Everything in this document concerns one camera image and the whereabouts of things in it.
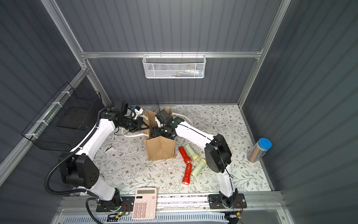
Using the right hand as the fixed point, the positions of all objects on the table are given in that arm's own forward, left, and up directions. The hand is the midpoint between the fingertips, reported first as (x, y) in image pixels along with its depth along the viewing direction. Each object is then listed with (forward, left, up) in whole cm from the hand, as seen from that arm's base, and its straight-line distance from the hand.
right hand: (156, 134), depth 85 cm
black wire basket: (-1, +46, +14) cm, 48 cm away
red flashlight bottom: (-23, -18, -12) cm, 32 cm away
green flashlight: (-9, -24, -11) cm, 28 cm away
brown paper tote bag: (-8, -2, -3) cm, 8 cm away
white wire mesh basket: (+68, -8, +6) cm, 69 cm away
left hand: (0, +3, +6) cm, 7 cm away
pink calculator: (-36, +3, -13) cm, 38 cm away
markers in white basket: (+35, -21, +20) cm, 45 cm away
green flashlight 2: (-16, -27, -13) cm, 33 cm away
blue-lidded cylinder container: (-10, -59, +1) cm, 60 cm away
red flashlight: (-9, -18, -12) cm, 24 cm away
